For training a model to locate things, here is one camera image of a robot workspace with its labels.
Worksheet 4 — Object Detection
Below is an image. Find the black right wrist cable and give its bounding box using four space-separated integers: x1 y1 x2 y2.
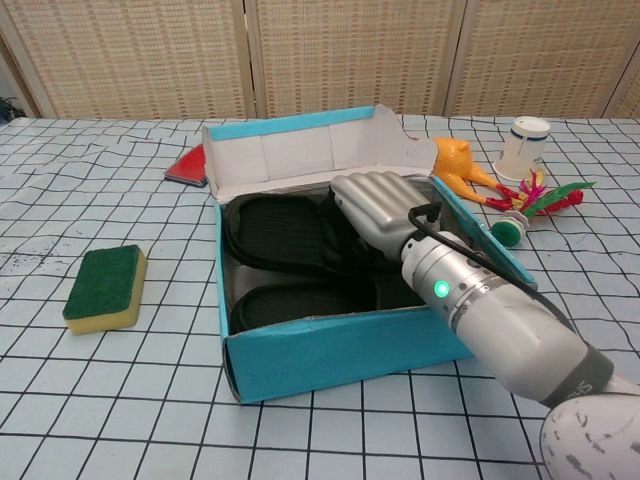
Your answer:
407 202 581 341

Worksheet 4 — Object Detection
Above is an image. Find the woven bamboo folding screen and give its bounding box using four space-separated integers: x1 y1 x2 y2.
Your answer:
0 0 640 121

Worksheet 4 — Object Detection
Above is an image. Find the dark green plant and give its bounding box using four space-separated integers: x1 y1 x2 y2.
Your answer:
0 94 24 124

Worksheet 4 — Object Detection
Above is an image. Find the white paper cup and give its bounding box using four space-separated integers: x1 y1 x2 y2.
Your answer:
493 115 552 182

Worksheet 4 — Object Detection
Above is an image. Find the black rubber slipper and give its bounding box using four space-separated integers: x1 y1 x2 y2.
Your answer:
228 272 426 334
222 193 401 276

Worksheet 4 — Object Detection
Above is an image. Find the colourful feather shuttlecock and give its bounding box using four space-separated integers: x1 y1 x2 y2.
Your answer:
489 168 599 247

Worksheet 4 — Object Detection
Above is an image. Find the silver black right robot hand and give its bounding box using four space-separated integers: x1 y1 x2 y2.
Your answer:
322 170 441 271

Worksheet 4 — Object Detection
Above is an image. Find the yellow rubber chicken toy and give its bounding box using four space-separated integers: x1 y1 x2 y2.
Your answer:
430 135 524 214

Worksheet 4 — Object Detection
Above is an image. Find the blue checkered tablecloth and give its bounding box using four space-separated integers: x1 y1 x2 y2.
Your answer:
0 114 640 480

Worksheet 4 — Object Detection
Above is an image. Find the blue cardboard shoe box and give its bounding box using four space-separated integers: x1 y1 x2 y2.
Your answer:
201 103 539 407

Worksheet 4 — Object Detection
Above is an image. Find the red flat pad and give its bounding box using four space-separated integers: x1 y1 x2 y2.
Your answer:
163 143 209 189

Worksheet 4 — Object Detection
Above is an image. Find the green yellow sponge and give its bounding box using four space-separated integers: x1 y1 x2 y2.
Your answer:
61 243 148 335

